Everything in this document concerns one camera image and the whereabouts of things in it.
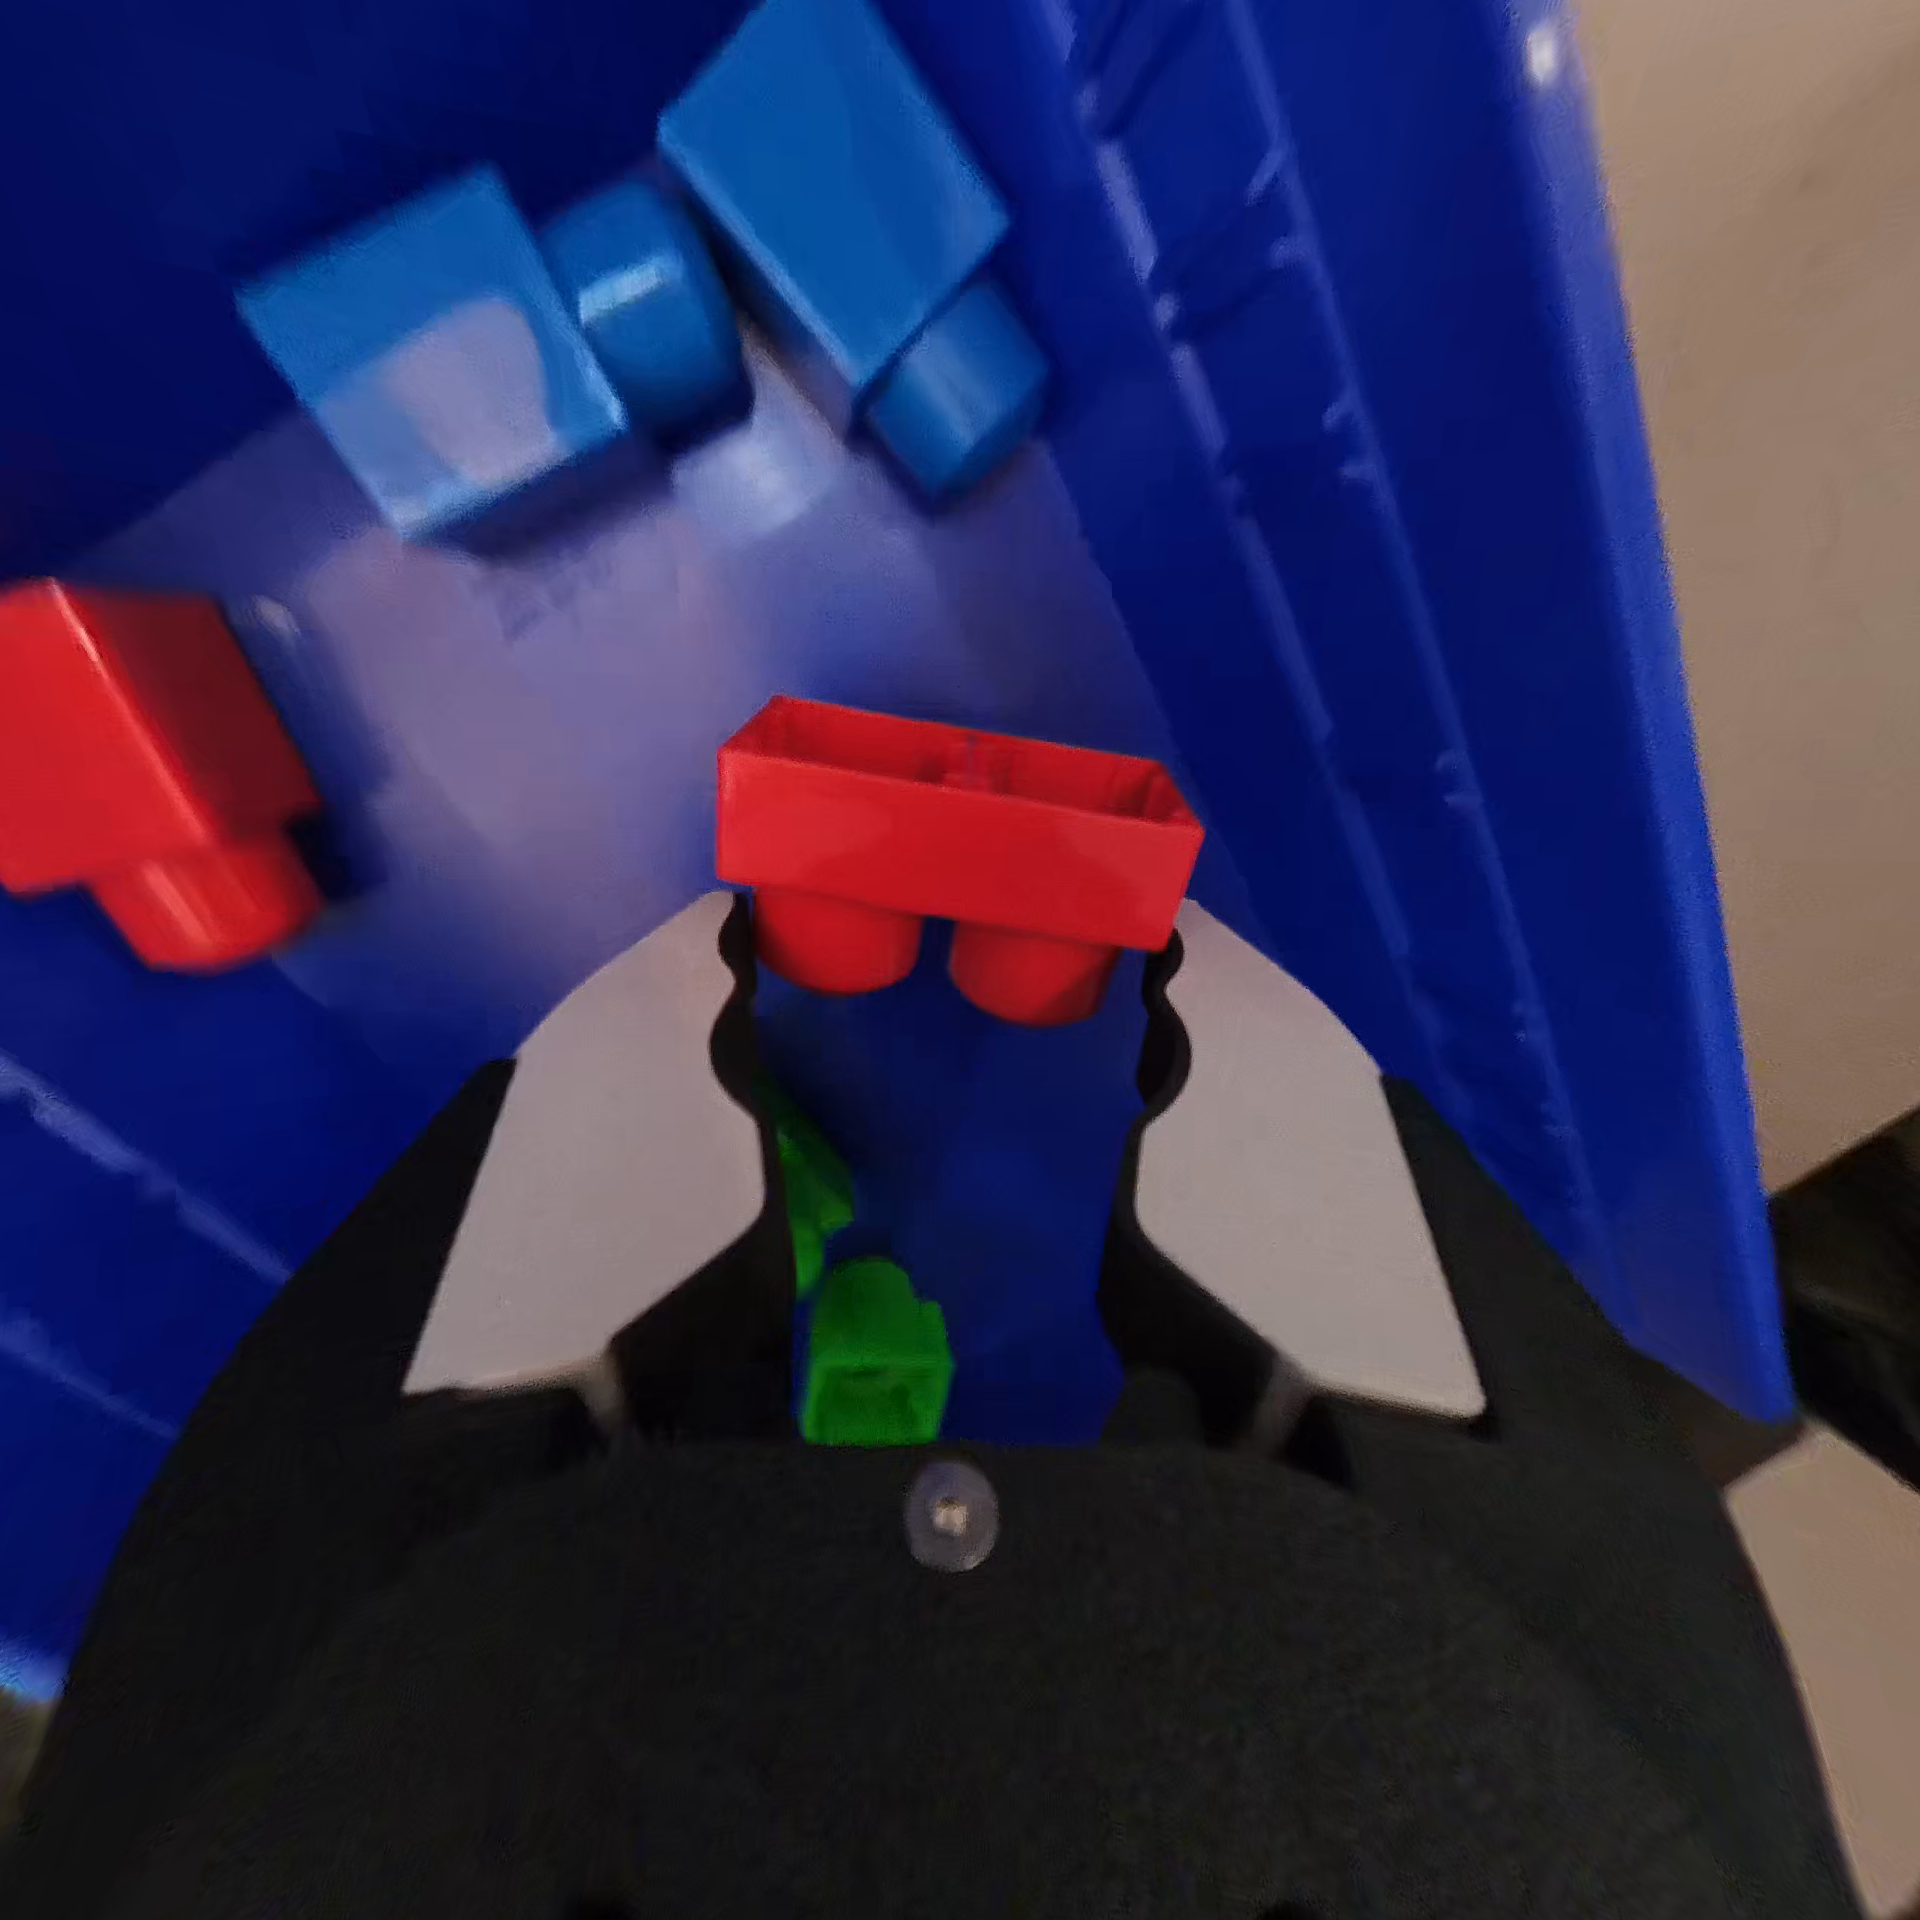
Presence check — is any green single-stud block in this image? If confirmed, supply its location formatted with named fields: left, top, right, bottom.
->
left=801, top=1258, right=956, bottom=1449
left=770, top=1081, right=860, bottom=1294

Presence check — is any blue plastic bin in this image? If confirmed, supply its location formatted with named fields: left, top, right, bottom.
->
left=0, top=0, right=1801, bottom=1699

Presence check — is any red two-stud block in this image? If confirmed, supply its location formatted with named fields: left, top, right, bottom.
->
left=715, top=696, right=1204, bottom=1024

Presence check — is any red single-stud block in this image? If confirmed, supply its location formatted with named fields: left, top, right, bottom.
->
left=0, top=579, right=331, bottom=969

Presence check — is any blue single-stud block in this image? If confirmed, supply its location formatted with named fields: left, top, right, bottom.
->
left=656, top=0, right=1047, bottom=503
left=235, top=164, right=754, bottom=544

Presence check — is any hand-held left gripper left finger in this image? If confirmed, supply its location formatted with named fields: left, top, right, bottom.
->
left=402, top=890, right=801, bottom=1430

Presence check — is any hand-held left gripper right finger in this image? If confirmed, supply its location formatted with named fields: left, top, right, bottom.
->
left=1102, top=899, right=1488, bottom=1446

